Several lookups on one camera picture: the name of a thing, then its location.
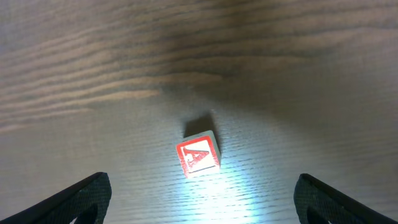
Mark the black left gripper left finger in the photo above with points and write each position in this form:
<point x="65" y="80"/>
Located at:
<point x="87" y="201"/>

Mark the red letter A block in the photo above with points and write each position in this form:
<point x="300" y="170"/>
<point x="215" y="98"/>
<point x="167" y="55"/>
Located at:
<point x="199" y="155"/>

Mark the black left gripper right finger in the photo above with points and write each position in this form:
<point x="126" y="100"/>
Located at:
<point x="316" y="202"/>

